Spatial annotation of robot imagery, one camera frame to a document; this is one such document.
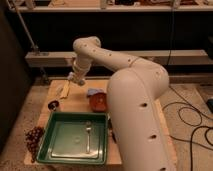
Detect green plastic tray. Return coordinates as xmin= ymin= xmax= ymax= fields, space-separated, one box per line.
xmin=36 ymin=112 xmax=108 ymax=165

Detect orange-red bowl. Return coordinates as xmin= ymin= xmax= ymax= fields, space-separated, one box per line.
xmin=89 ymin=93 xmax=107 ymax=112

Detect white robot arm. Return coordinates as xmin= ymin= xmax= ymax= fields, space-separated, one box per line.
xmin=69 ymin=37 xmax=176 ymax=171

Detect black-handled utensil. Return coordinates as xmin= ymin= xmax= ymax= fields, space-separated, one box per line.
xmin=108 ymin=119 xmax=117 ymax=143

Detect bunch of dark grapes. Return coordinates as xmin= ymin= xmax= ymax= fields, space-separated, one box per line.
xmin=25 ymin=126 xmax=44 ymax=163

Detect wooden table board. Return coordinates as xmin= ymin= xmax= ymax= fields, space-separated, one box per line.
xmin=37 ymin=80 xmax=177 ymax=170

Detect silver fork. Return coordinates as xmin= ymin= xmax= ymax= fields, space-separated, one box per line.
xmin=86 ymin=121 xmax=91 ymax=154

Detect black floor cables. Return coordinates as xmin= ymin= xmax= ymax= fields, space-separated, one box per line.
xmin=162 ymin=84 xmax=213 ymax=171

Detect yellow banana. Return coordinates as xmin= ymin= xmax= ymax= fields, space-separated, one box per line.
xmin=60 ymin=81 xmax=70 ymax=99

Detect light blue towel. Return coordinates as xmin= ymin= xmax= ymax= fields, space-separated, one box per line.
xmin=87 ymin=88 xmax=103 ymax=97

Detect small dark round lid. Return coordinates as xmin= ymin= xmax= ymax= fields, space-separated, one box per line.
xmin=48 ymin=100 xmax=60 ymax=111

